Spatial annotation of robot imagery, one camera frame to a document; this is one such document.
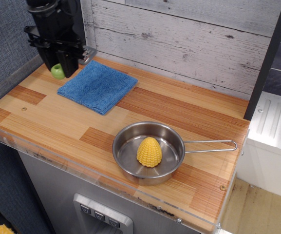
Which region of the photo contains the stainless steel pan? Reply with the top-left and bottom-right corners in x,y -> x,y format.
112,121 -> 238,186

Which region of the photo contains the clear acrylic edge guard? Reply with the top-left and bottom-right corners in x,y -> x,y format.
0,130 -> 221,234

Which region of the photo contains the black right frame post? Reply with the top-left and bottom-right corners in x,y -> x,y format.
244,12 -> 281,120

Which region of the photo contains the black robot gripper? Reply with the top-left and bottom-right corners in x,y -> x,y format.
24,2 -> 84,78

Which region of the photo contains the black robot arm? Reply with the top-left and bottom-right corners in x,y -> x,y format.
24,0 -> 85,78

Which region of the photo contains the white ribbed cabinet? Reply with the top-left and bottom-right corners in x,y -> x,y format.
236,92 -> 281,196

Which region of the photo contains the grey toy dispenser panel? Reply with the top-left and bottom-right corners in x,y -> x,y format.
73,193 -> 134,234

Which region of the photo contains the folded blue towel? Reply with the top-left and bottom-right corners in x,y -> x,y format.
57,60 -> 138,115

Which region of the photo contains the grey spatula with green handle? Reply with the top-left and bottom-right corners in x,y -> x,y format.
51,46 -> 97,80

